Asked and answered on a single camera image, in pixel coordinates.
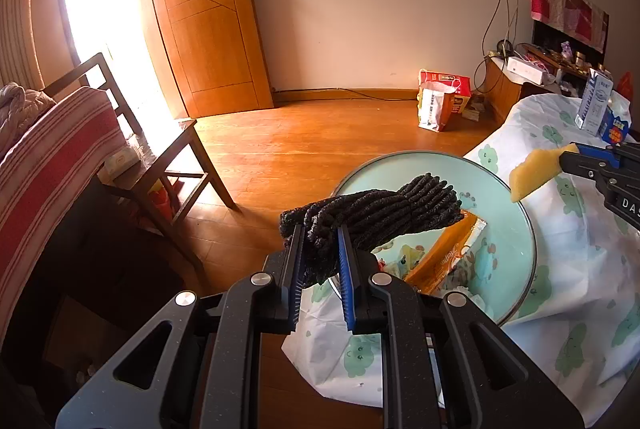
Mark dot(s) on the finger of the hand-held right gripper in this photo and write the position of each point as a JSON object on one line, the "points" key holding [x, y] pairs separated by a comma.
{"points": [[590, 149], [585, 164]]}

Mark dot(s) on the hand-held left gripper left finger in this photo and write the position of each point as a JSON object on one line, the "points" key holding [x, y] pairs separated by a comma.
{"points": [[298, 276]]}

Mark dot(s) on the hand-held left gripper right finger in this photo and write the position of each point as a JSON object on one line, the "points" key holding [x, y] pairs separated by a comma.
{"points": [[346, 281]]}

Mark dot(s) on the yellow sponge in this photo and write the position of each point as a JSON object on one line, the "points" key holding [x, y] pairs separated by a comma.
{"points": [[535, 171]]}

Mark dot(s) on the dark knitted glove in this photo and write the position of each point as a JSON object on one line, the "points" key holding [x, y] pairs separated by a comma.
{"points": [[380, 214]]}

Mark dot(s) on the light green frog-print trash bin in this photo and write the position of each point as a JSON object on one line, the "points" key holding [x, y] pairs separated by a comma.
{"points": [[500, 254]]}

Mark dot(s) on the blue gable-top carton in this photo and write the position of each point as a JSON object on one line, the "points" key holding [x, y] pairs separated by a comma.
{"points": [[616, 124]]}

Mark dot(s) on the tall white blue milk carton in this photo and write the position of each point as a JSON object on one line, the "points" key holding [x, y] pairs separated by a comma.
{"points": [[595, 104]]}

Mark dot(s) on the yellow crumpled wrapper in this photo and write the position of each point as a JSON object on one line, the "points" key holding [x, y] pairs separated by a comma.
{"points": [[411, 256]]}

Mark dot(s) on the red plastic bag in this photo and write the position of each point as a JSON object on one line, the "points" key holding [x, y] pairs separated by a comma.
{"points": [[625, 86]]}

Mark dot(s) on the gold tin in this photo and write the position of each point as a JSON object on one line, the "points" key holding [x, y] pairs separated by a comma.
{"points": [[580, 59]]}

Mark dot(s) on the wooden cabinet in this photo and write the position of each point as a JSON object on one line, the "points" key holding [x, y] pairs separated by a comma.
{"points": [[505, 96]]}

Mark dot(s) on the flat white box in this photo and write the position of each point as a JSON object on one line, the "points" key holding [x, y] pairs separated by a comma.
{"points": [[527, 70]]}

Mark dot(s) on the purple ornament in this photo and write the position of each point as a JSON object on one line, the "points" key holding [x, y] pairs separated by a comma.
{"points": [[566, 50]]}

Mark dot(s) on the long orange snack packet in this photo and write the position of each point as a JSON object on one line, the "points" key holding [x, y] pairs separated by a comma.
{"points": [[445, 254]]}

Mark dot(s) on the television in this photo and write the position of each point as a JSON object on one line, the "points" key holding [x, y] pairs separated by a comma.
{"points": [[550, 36]]}

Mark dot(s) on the red lace television cover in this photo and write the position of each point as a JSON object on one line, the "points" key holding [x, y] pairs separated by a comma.
{"points": [[570, 9]]}

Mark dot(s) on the red cardboard box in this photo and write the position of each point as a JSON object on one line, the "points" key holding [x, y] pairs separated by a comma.
{"points": [[457, 94]]}

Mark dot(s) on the white paper shopping bag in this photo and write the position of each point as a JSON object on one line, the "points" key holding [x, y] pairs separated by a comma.
{"points": [[436, 109]]}

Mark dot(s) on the red plastic item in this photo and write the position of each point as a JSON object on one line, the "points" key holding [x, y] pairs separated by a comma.
{"points": [[161, 195]]}

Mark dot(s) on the dark wooden chair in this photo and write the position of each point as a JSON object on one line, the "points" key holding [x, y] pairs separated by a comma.
{"points": [[165, 169]]}

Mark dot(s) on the white tissue pack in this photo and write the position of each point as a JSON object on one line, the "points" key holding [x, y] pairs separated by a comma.
{"points": [[121, 161]]}

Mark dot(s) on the red striped blanket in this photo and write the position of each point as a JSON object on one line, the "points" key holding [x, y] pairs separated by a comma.
{"points": [[55, 169]]}

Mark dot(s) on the wooden door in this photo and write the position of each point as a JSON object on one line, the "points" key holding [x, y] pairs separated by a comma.
{"points": [[210, 19]]}

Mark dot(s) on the pile of pale clothes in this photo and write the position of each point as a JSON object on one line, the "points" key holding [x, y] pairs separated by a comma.
{"points": [[22, 114]]}

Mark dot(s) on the beige striped curtain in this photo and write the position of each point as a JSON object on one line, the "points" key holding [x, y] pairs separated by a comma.
{"points": [[30, 29]]}

